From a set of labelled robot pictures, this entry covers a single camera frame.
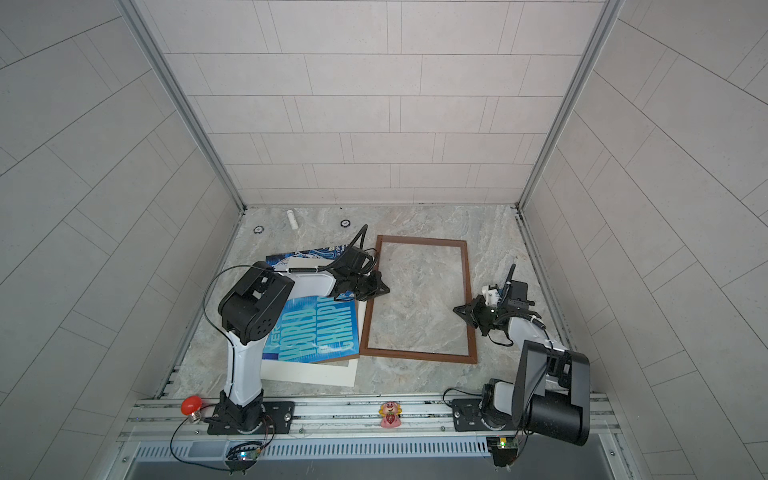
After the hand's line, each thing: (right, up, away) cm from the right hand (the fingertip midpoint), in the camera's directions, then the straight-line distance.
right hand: (456, 306), depth 86 cm
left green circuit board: (-51, -27, -21) cm, 62 cm away
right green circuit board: (+8, -28, -18) cm, 34 cm away
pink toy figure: (-19, -21, -15) cm, 32 cm away
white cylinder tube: (-57, +26, +25) cm, 68 cm away
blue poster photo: (-41, -6, -1) cm, 42 cm away
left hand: (-17, +4, +8) cm, 19 cm away
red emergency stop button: (-66, -20, -15) cm, 71 cm away
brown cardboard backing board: (-28, -12, -5) cm, 31 cm away
